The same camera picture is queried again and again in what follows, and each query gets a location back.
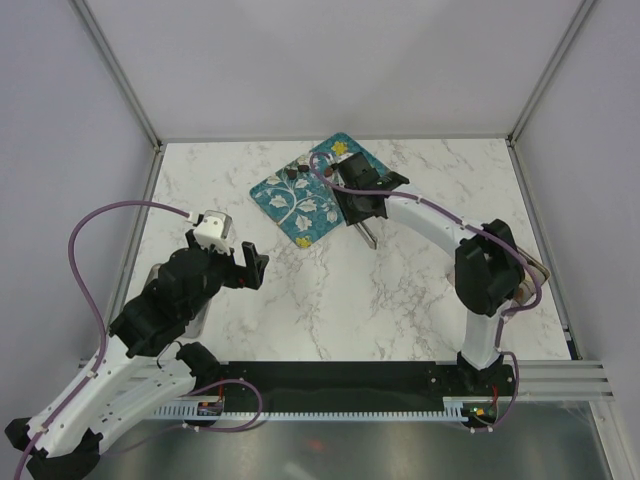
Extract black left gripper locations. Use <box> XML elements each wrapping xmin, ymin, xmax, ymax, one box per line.
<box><xmin>185</xmin><ymin>229</ymin><xmax>269</xmax><ymax>320</ymax></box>

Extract metal tongs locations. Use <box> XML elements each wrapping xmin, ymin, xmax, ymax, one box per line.
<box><xmin>354</xmin><ymin>222</ymin><xmax>378</xmax><ymax>250</ymax></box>

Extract pink chocolate box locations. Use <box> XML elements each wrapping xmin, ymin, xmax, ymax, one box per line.
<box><xmin>501</xmin><ymin>273</ymin><xmax>535</xmax><ymax>323</ymax></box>

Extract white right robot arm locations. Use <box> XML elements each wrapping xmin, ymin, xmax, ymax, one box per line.
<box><xmin>333</xmin><ymin>153</ymin><xmax>525</xmax><ymax>395</ymax></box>

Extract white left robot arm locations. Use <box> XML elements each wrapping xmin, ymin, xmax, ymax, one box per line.
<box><xmin>5</xmin><ymin>242</ymin><xmax>269</xmax><ymax>479</ymax></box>

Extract teal floral tray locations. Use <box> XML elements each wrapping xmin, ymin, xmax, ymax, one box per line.
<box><xmin>249</xmin><ymin>132</ymin><xmax>388</xmax><ymax>248</ymax></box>

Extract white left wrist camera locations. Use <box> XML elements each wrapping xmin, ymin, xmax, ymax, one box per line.
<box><xmin>188</xmin><ymin>210</ymin><xmax>232</xmax><ymax>255</ymax></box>

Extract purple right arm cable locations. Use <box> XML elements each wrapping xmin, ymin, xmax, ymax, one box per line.
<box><xmin>308</xmin><ymin>151</ymin><xmax>544</xmax><ymax>401</ymax></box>

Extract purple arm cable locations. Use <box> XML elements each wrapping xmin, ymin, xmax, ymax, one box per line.
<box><xmin>308</xmin><ymin>151</ymin><xmax>544</xmax><ymax>401</ymax></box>
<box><xmin>13</xmin><ymin>201</ymin><xmax>194</xmax><ymax>480</ymax></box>

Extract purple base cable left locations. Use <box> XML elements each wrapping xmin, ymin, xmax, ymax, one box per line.
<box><xmin>177</xmin><ymin>375</ymin><xmax>266</xmax><ymax>434</ymax></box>

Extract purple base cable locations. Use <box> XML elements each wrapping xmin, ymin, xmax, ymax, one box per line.
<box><xmin>467</xmin><ymin>349</ymin><xmax>524</xmax><ymax>434</ymax></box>
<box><xmin>177</xmin><ymin>375</ymin><xmax>266</xmax><ymax>434</ymax></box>

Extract white slotted cable duct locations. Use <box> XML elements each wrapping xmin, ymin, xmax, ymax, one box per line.
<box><xmin>149</xmin><ymin>397</ymin><xmax>500</xmax><ymax>425</ymax></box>

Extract aluminium frame post right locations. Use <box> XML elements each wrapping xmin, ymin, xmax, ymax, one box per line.
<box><xmin>506</xmin><ymin>0</ymin><xmax>599</xmax><ymax>148</ymax></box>

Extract aluminium frame post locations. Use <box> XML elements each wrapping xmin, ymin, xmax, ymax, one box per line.
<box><xmin>69</xmin><ymin>0</ymin><xmax>163</xmax><ymax>152</ymax></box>
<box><xmin>506</xmin><ymin>0</ymin><xmax>599</xmax><ymax>148</ymax></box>

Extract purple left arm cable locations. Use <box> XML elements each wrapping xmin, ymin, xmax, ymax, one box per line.
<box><xmin>13</xmin><ymin>201</ymin><xmax>194</xmax><ymax>480</ymax></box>

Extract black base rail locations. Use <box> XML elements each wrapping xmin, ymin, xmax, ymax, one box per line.
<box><xmin>215</xmin><ymin>361</ymin><xmax>515</xmax><ymax>412</ymax></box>

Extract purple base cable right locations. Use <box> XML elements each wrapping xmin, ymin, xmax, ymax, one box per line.
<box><xmin>467</xmin><ymin>349</ymin><xmax>524</xmax><ymax>434</ymax></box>

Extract aluminium frame post left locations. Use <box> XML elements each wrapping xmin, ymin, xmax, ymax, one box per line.
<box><xmin>69</xmin><ymin>0</ymin><xmax>163</xmax><ymax>152</ymax></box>

